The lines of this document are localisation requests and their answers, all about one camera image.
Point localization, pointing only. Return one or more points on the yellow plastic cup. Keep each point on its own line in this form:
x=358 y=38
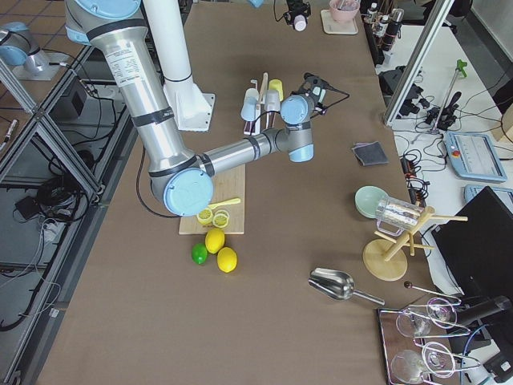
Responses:
x=276 y=85

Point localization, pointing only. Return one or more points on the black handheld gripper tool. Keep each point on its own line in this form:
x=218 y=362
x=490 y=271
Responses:
x=447 y=118

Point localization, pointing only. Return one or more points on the white wire cup rack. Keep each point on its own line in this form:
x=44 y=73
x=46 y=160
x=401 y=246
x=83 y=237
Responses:
x=264 y=119

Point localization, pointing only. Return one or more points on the green lime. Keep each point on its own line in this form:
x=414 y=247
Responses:
x=199 y=253

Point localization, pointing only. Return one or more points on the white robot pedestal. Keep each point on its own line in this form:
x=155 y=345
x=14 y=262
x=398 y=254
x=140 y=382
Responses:
x=192 y=108

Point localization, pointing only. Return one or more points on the lemon slice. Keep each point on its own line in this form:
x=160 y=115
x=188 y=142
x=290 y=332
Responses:
x=221 y=218
x=205 y=216

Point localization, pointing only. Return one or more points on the grey plastic cup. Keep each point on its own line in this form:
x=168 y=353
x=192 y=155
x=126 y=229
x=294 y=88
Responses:
x=272 y=100

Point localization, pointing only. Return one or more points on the glass mug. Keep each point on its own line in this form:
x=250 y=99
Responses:
x=394 y=216

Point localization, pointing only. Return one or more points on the metal scoop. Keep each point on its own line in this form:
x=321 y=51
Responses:
x=338 y=285

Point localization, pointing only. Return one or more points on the green bowl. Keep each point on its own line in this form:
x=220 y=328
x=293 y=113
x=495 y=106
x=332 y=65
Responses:
x=366 y=200

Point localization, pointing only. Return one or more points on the pink plastic cup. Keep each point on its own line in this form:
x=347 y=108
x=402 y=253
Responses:
x=299 y=23

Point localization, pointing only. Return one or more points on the yellow lemon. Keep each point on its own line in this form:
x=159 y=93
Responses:
x=227 y=259
x=214 y=240

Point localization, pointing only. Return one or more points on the wooden cutting board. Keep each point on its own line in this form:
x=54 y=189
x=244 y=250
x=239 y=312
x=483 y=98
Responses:
x=227 y=185

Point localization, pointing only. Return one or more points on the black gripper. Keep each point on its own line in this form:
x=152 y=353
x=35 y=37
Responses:
x=296 y=93
x=293 y=14

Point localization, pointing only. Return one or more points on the yellow plastic knife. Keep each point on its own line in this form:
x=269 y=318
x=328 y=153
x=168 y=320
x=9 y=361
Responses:
x=232 y=201

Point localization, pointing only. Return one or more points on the grey folded cloth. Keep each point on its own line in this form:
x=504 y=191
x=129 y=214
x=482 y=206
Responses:
x=369 y=154

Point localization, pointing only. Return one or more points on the wooden mug tree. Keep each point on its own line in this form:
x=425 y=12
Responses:
x=384 y=257

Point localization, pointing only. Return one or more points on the aluminium frame post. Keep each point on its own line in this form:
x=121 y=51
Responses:
x=429 y=32

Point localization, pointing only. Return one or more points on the black monitor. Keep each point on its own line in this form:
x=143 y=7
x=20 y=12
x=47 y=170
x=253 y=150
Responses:
x=478 y=252

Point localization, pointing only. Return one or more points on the cream plastic tray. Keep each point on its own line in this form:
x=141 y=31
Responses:
x=330 y=26

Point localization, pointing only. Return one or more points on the light blue plastic cup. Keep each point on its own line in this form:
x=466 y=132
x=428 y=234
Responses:
x=248 y=111

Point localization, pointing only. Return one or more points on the black glass rack tray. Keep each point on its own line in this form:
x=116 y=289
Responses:
x=438 y=359

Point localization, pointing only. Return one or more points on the pink bowl with ice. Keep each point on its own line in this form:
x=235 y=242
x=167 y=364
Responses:
x=343 y=10

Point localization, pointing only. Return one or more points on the white plastic cup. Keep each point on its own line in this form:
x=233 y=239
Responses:
x=252 y=93

